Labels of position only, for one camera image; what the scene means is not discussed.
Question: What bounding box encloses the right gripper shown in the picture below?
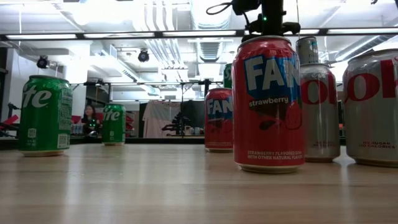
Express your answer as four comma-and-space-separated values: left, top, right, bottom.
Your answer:
241, 21, 301, 43

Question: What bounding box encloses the white Celsius can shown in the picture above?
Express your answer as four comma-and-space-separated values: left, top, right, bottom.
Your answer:
295, 36, 320, 65

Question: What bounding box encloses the green Sprite can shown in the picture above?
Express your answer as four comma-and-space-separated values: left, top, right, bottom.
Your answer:
223, 63, 233, 90
101, 103, 127, 146
18, 75, 73, 157

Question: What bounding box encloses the red Fanta strawberry can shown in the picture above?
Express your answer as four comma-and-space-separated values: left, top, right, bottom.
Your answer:
204, 87, 234, 153
232, 35, 306, 174

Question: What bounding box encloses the silver Diet Coke can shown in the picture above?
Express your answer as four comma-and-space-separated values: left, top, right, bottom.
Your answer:
300, 63, 341, 163
343, 49, 398, 168

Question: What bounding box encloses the black overhead crossbar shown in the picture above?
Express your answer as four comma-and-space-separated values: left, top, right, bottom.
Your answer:
0, 28, 398, 40

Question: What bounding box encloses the person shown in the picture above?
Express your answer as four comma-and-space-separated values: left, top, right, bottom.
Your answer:
142, 100, 183, 139
81, 105, 102, 138

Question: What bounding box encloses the background robot with green lights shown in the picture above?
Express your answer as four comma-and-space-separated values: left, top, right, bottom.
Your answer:
83, 122, 101, 138

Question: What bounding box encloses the black ceiling camera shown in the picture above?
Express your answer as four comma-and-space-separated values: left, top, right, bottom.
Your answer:
36, 55, 50, 70
137, 49, 150, 63

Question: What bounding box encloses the black metal table frame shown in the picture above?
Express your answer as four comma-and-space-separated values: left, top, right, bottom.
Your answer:
0, 136, 346, 146

